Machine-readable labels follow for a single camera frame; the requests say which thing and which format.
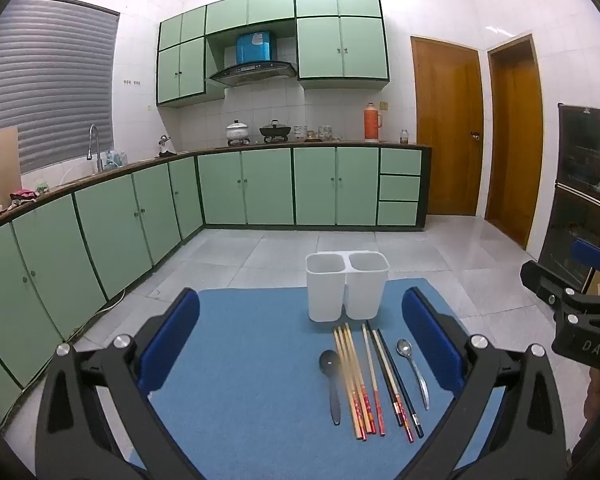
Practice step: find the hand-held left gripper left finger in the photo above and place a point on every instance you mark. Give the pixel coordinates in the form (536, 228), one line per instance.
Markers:
(172, 340)

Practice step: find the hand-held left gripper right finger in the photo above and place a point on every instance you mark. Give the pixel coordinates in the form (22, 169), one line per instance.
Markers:
(430, 340)

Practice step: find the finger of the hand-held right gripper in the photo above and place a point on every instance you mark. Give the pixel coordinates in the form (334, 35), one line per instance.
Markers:
(545, 282)
(595, 256)

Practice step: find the metal spoon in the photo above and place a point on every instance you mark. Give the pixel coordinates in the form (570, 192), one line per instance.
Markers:
(404, 347)

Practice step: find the bamboo chopstick red print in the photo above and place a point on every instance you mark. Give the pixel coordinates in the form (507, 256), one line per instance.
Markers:
(346, 385)
(353, 385)
(373, 385)
(361, 385)

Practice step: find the brown chopstick red end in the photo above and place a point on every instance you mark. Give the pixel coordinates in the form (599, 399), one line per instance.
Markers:
(401, 410)

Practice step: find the black plastic spoon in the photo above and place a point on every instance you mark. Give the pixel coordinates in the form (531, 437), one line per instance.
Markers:
(328, 361)

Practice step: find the white two-compartment utensil holder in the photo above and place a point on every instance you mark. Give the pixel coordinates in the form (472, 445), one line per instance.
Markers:
(325, 290)

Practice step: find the black glass-door cabinet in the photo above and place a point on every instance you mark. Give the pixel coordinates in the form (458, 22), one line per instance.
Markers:
(580, 175)

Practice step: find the blue table mat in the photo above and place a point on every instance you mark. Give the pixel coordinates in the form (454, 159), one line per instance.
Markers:
(260, 360)

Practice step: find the plain wooden door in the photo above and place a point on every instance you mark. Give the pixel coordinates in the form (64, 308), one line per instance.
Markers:
(515, 145)

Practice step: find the metal kettle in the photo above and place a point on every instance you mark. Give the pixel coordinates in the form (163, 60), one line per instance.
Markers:
(166, 146)

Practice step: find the glass jar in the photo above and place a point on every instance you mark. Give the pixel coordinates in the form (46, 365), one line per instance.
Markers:
(404, 137)

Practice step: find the red cloth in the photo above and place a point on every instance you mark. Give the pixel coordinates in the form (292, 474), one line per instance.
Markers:
(22, 195)

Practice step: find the white cooking pot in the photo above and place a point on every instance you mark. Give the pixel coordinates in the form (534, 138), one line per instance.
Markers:
(237, 132)

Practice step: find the metal kitchen faucet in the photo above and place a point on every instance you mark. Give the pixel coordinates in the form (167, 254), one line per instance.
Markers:
(92, 135)

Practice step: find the red thermos flask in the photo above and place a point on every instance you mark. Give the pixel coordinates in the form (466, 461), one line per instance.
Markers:
(372, 122)

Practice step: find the black wok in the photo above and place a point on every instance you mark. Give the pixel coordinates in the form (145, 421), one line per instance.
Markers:
(275, 132)

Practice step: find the row of small jars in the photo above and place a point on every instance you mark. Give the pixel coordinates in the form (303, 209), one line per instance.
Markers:
(317, 134)

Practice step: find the wooden board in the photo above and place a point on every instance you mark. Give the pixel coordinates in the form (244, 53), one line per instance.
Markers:
(2, 170)

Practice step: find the black range hood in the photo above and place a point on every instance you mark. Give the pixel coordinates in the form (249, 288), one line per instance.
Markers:
(252, 72)

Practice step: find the grey window blind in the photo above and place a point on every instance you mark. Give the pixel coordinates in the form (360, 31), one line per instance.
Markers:
(45, 85)

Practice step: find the blue wrapped hood chimney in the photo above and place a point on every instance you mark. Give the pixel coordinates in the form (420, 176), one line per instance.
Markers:
(254, 47)

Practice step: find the green wall cabinets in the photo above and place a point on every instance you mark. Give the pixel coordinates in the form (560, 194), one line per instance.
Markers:
(330, 45)

